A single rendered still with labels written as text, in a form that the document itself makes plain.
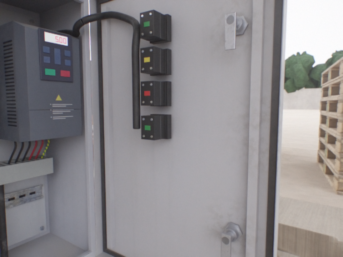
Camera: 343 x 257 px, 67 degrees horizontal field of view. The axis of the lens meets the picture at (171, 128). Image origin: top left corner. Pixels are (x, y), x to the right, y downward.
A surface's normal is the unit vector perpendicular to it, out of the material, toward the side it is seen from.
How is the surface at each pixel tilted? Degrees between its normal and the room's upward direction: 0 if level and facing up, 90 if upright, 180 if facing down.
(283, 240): 90
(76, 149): 90
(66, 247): 0
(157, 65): 90
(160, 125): 90
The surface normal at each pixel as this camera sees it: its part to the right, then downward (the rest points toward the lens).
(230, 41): -0.55, 0.08
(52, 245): 0.00, -1.00
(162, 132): 0.83, 0.05
